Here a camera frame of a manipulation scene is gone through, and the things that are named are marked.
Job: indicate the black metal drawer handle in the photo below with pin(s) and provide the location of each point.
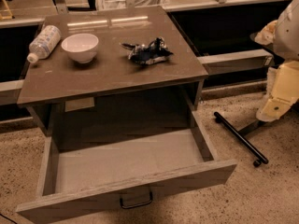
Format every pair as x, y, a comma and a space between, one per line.
136, 202

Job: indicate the clear plastic water bottle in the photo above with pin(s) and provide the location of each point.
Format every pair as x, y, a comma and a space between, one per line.
44, 44

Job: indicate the open grey wooden drawer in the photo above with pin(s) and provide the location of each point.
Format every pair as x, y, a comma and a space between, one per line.
90, 161

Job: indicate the white ceramic bowl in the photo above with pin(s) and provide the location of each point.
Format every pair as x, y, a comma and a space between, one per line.
81, 48

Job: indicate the black wheeled stand base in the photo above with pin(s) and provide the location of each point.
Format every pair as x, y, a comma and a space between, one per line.
240, 135

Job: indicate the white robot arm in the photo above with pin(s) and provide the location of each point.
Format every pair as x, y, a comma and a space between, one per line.
283, 33

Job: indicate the blue chip bag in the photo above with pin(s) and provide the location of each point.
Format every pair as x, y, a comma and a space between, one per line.
155, 52

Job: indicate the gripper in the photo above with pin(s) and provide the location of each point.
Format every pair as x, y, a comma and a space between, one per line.
287, 34

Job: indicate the grey metal guard rail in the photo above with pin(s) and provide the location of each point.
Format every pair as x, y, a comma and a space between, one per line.
214, 64

